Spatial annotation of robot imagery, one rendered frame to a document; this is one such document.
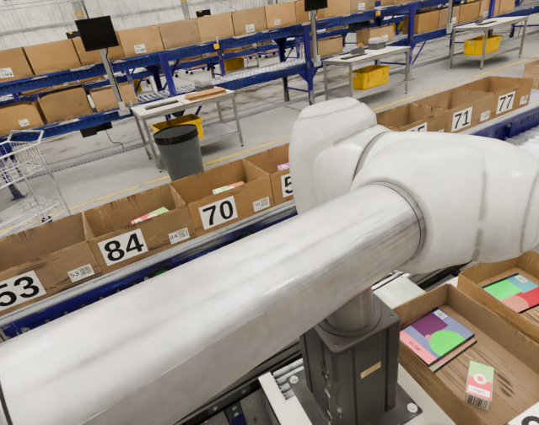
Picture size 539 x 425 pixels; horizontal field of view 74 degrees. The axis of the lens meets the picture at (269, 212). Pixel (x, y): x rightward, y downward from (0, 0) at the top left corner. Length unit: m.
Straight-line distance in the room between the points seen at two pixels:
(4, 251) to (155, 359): 1.61
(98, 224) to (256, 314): 1.54
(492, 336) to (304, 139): 0.90
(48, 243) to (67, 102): 3.99
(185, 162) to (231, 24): 2.86
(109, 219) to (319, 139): 1.34
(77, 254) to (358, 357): 1.07
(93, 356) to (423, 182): 0.34
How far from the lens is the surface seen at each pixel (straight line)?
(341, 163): 0.55
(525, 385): 1.21
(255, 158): 1.88
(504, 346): 1.27
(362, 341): 0.81
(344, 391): 0.89
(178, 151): 4.13
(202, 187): 1.81
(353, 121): 0.57
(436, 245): 0.43
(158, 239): 1.52
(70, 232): 1.78
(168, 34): 6.03
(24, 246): 1.81
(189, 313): 0.25
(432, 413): 1.11
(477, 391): 1.11
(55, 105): 5.65
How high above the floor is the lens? 1.69
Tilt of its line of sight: 30 degrees down
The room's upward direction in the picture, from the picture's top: 10 degrees counter-clockwise
